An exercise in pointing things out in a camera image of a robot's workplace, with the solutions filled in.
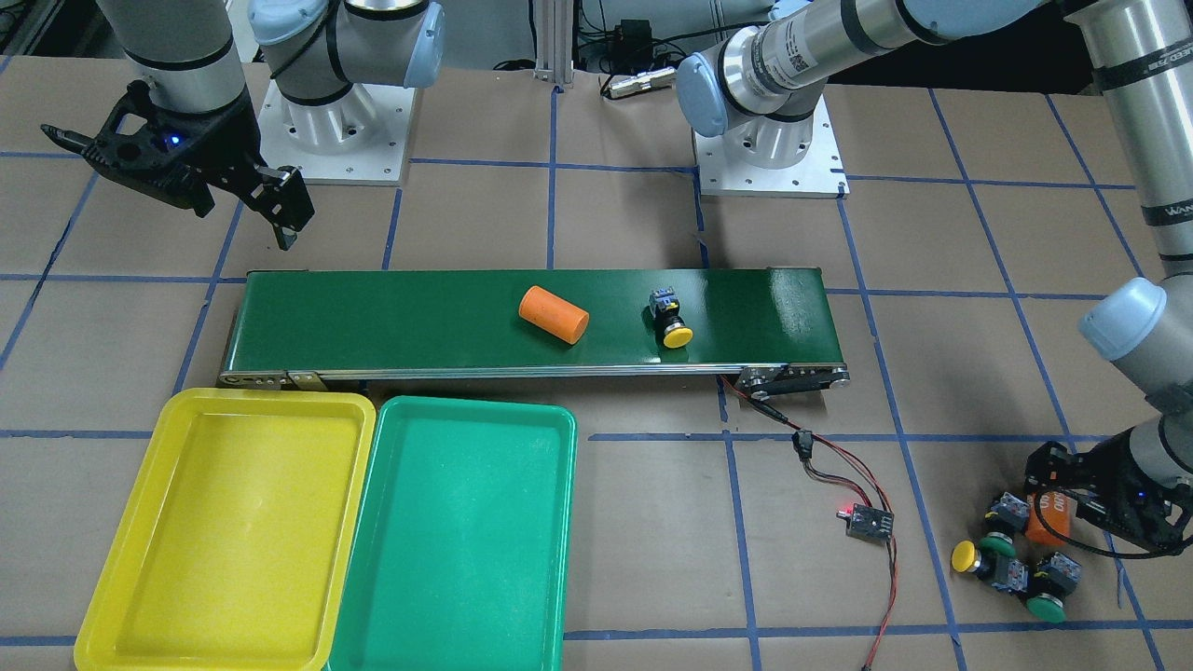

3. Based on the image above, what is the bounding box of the green push button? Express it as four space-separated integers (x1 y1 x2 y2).
1025 552 1083 624
977 492 1030 559

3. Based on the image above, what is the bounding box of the green conveyor belt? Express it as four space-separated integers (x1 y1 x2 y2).
220 267 849 399

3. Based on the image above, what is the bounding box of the red black wire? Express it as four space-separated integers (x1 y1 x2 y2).
718 373 901 671

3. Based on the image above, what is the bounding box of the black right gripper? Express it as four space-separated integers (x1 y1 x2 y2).
41 79 315 251

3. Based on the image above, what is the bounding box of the green plastic tray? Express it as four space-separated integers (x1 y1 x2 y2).
324 396 577 670

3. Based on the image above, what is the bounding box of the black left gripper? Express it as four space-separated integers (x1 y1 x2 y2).
1024 436 1189 560

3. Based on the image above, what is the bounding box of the orange can with white print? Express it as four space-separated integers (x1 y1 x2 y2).
1024 492 1073 547

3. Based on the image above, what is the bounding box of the small black circuit board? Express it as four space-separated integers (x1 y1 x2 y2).
839 501 894 543

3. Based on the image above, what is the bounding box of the plain orange cylinder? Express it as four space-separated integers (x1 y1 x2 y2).
518 285 591 347

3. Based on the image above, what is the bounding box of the yellow plastic tray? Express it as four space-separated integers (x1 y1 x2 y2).
73 388 377 670

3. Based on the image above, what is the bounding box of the blue black push button block two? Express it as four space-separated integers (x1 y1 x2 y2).
984 554 1030 597

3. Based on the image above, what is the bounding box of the aluminium frame post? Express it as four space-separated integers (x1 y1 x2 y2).
531 0 577 90

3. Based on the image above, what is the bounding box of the yellow push button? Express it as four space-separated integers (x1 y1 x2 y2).
648 287 694 349
948 540 1000 580

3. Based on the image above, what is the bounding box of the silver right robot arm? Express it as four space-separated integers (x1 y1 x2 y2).
41 1 446 250

